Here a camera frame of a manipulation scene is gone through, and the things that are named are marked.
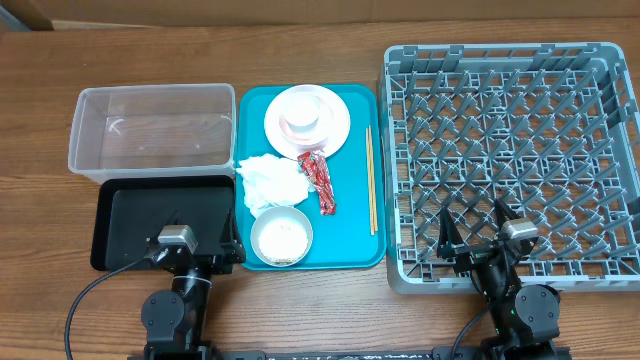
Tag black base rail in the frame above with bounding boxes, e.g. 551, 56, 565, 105
127, 348, 571, 360

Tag white cup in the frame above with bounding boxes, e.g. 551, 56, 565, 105
280, 93, 320, 133

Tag white rice pile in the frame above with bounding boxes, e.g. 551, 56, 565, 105
258, 219, 309, 264

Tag grey dishwasher rack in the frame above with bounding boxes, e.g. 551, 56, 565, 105
379, 42, 639, 294

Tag red snack wrapper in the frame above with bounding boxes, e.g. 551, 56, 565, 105
297, 150, 337, 215

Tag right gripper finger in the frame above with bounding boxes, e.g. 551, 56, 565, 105
438, 207, 463, 249
494, 198, 521, 232

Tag large pink plate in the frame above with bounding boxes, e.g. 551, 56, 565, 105
264, 84, 351, 160

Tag grey bowl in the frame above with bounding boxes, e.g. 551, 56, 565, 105
250, 206, 313, 267

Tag white napkin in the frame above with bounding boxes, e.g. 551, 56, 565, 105
236, 154, 312, 218

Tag clear plastic waste bin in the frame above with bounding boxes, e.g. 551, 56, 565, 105
67, 83, 237, 184

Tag teal serving tray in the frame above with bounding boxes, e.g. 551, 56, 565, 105
234, 84, 386, 271

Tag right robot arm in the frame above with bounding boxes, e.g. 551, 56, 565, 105
437, 199, 571, 359

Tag black rectangular tray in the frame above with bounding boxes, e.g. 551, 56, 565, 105
90, 175, 241, 271

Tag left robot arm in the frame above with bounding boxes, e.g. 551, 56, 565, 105
141, 239, 246, 360

